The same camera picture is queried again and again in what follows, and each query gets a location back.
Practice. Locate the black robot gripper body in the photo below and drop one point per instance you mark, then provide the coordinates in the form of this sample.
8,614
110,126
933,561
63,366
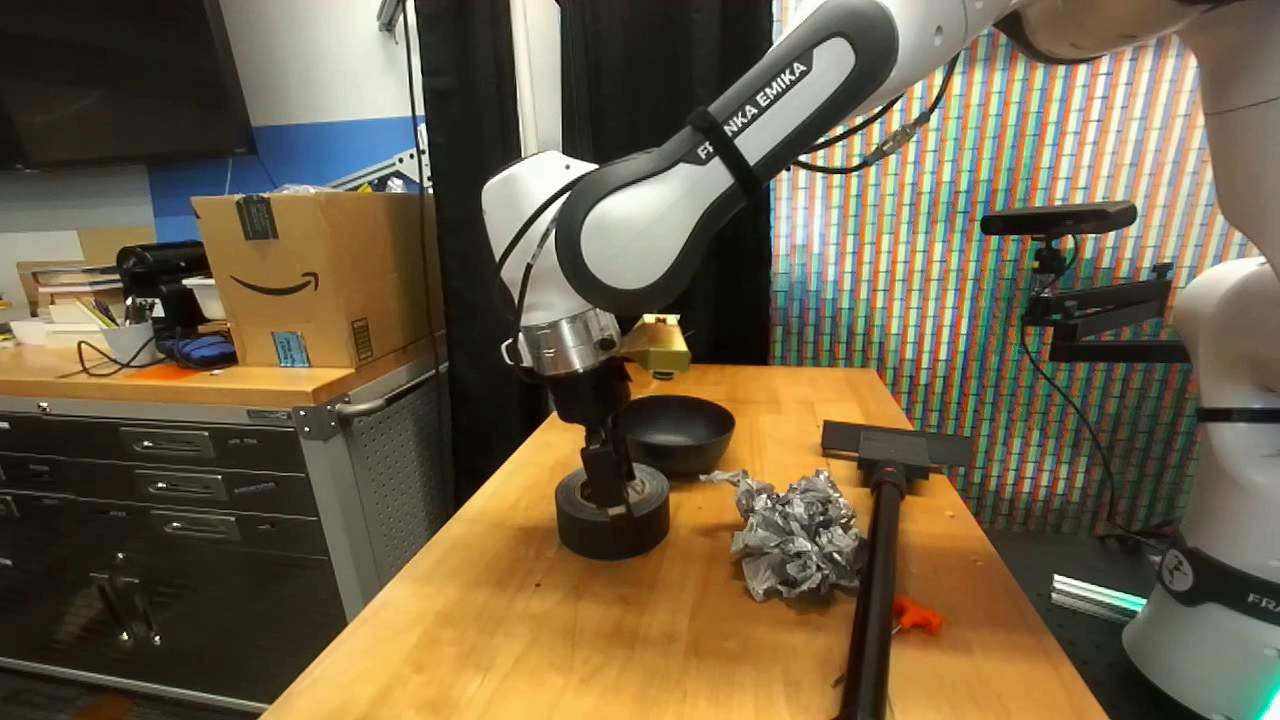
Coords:
594,397

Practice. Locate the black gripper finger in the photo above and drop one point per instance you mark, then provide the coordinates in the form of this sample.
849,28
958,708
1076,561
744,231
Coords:
607,470

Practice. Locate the black masking tape roll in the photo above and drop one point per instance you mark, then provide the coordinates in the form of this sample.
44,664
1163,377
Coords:
615,533

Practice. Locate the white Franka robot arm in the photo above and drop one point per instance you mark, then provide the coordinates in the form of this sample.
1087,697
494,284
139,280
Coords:
581,245

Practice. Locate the black bowl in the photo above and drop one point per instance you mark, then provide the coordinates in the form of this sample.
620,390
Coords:
677,434

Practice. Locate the crumpled silver foil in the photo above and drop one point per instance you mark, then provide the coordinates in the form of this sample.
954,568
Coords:
793,540

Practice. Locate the black squeegee tool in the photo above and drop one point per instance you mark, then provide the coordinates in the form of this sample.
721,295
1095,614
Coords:
888,465

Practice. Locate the Amazon cardboard box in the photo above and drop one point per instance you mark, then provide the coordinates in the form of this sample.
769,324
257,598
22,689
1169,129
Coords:
321,277

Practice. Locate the black curtain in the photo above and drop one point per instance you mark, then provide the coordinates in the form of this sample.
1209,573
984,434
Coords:
594,163

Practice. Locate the orange clip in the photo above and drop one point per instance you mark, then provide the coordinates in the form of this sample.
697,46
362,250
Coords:
915,616

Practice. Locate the grey metal cabinet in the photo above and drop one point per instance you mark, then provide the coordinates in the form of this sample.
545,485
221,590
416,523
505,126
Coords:
208,554

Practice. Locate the brass wrist camera mount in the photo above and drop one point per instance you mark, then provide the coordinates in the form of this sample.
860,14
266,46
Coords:
658,345

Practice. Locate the black stereo camera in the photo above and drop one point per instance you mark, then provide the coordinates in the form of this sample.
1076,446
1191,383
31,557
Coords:
1061,218

